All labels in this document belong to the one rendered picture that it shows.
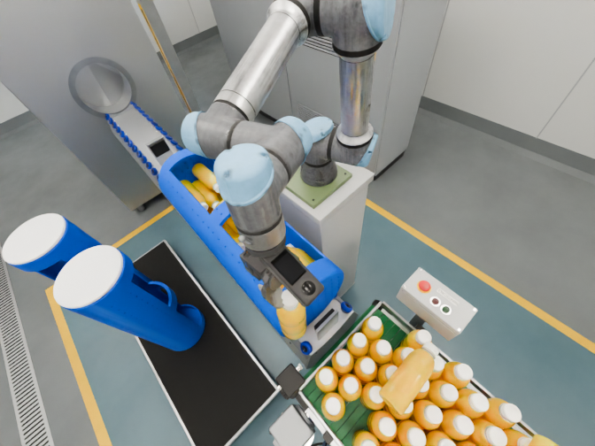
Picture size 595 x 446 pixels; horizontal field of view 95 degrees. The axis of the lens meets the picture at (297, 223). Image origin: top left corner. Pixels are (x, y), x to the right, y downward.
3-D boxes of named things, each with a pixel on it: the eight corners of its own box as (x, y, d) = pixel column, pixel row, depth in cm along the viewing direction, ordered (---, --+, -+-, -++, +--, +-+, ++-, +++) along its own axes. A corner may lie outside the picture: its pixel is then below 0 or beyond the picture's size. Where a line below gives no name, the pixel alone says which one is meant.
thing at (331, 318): (333, 316, 102) (333, 305, 92) (338, 321, 101) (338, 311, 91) (314, 335, 99) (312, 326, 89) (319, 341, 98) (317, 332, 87)
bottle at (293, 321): (275, 327, 74) (266, 299, 60) (294, 309, 77) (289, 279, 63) (293, 347, 71) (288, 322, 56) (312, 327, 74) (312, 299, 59)
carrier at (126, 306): (193, 357, 173) (212, 312, 188) (93, 318, 102) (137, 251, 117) (156, 344, 180) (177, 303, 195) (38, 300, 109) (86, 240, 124)
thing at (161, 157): (173, 156, 167) (161, 134, 154) (177, 158, 165) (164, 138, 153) (159, 165, 164) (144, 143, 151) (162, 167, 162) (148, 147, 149)
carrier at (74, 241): (121, 293, 205) (125, 327, 189) (7, 229, 134) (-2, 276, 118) (158, 275, 210) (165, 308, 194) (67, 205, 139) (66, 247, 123)
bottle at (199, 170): (202, 175, 135) (222, 195, 126) (189, 174, 130) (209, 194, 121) (205, 163, 133) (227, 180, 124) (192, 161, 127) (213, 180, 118)
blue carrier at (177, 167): (223, 179, 147) (201, 135, 124) (344, 290, 105) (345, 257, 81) (177, 210, 139) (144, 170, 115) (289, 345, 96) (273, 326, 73)
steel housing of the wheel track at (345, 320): (160, 136, 233) (136, 99, 205) (354, 328, 127) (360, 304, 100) (128, 154, 224) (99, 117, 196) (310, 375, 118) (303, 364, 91)
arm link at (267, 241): (292, 213, 42) (252, 247, 38) (296, 233, 45) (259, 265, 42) (260, 195, 46) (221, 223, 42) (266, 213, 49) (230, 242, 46)
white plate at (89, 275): (91, 315, 101) (93, 316, 102) (135, 251, 116) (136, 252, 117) (37, 298, 108) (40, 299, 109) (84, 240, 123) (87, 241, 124)
